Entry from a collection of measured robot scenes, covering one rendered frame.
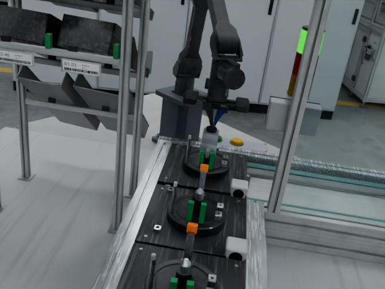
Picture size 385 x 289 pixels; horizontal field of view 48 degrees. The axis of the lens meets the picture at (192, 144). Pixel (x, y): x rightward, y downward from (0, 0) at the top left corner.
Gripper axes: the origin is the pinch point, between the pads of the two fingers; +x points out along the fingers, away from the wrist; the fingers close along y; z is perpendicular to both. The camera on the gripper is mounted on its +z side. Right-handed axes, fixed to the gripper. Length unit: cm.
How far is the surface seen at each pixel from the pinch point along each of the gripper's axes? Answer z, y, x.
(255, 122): 277, -35, 109
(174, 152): -1.2, 10.3, 12.6
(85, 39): -23.3, 30.7, -23.3
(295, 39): 303, -60, 31
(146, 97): 71, 34, 23
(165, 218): -35.2, 6.9, 12.6
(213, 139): -9.8, -0.9, 2.3
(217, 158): -4.7, -3.0, 10.6
